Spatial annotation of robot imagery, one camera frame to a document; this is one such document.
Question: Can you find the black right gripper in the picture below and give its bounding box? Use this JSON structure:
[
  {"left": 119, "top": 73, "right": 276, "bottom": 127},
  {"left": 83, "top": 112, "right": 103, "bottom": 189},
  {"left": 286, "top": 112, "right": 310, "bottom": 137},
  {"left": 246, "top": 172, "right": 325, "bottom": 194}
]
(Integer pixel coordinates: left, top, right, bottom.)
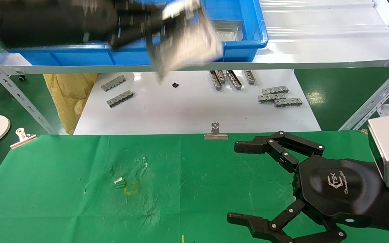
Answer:
[{"left": 227, "top": 131, "right": 389, "bottom": 243}]

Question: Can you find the white corrugated plastic sheet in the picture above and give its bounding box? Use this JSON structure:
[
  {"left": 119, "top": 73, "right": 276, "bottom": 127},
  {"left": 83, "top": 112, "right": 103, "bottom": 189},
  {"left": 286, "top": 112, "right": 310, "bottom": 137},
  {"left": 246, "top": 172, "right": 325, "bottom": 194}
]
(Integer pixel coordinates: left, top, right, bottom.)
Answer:
[{"left": 259, "top": 0, "right": 389, "bottom": 40}]

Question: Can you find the green table cloth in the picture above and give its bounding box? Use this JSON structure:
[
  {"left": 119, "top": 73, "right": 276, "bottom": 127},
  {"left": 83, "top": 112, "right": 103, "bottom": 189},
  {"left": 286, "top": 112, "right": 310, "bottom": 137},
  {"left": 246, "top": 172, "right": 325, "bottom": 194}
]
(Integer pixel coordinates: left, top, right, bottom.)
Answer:
[{"left": 0, "top": 131, "right": 389, "bottom": 243}]

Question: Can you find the yellow woven bag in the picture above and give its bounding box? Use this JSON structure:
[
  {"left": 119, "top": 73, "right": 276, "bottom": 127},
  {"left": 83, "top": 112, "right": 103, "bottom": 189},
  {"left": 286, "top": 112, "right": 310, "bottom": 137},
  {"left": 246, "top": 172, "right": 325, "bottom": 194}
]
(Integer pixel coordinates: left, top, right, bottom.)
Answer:
[{"left": 44, "top": 73, "right": 99, "bottom": 135}]

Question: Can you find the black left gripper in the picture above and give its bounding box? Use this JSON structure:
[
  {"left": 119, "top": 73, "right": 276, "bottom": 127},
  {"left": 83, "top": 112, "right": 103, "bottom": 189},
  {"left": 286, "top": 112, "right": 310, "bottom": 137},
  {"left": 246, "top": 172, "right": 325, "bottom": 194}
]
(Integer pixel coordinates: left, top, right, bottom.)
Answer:
[{"left": 0, "top": 0, "right": 170, "bottom": 50}]

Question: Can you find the white metal rack shelf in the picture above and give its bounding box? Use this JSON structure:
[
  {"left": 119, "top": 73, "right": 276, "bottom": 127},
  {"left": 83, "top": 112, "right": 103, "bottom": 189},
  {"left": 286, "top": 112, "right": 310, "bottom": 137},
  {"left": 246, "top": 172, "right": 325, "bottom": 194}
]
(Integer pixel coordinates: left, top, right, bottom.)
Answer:
[{"left": 0, "top": 0, "right": 389, "bottom": 75}]

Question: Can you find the white flat board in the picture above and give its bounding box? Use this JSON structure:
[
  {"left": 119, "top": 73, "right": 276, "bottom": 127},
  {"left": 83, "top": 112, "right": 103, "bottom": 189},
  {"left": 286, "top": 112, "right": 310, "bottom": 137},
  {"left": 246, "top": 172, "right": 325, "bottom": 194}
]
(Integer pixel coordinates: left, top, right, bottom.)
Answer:
[{"left": 73, "top": 69, "right": 322, "bottom": 135}]

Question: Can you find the stamped sheet metal bracket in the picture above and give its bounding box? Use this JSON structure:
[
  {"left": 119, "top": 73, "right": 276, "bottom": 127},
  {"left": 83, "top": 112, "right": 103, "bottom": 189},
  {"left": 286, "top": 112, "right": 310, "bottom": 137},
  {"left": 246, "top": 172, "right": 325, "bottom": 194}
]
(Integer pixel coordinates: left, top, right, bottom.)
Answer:
[
  {"left": 146, "top": 0, "right": 224, "bottom": 83},
  {"left": 211, "top": 20, "right": 244, "bottom": 42}
]

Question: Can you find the blue plastic bin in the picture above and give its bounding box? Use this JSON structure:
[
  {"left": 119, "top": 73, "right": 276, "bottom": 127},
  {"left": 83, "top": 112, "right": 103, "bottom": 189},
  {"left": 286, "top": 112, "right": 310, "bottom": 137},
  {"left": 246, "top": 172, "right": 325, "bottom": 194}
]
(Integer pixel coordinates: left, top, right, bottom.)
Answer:
[{"left": 4, "top": 0, "right": 269, "bottom": 66}]

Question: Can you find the white perforated rack post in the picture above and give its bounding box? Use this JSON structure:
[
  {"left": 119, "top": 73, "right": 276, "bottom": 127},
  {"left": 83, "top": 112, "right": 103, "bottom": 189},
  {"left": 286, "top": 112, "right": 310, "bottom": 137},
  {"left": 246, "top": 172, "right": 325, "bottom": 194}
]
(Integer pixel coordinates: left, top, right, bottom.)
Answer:
[
  {"left": 0, "top": 44, "right": 60, "bottom": 135},
  {"left": 338, "top": 61, "right": 389, "bottom": 132}
]

